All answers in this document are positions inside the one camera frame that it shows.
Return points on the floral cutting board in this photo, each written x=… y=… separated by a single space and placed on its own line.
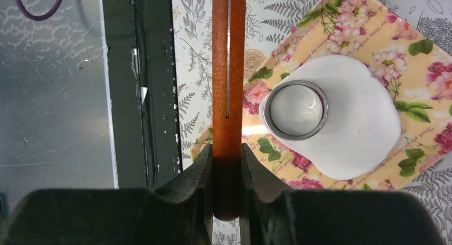
x=388 y=89

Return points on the metal scraper red handle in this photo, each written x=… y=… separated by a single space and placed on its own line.
x=228 y=46

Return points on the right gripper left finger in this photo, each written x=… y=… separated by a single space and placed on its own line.
x=179 y=212

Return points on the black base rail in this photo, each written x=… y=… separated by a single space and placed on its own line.
x=143 y=92

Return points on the white dough ball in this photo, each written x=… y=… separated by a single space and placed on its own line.
x=333 y=111

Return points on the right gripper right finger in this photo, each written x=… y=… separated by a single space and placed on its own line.
x=272 y=212

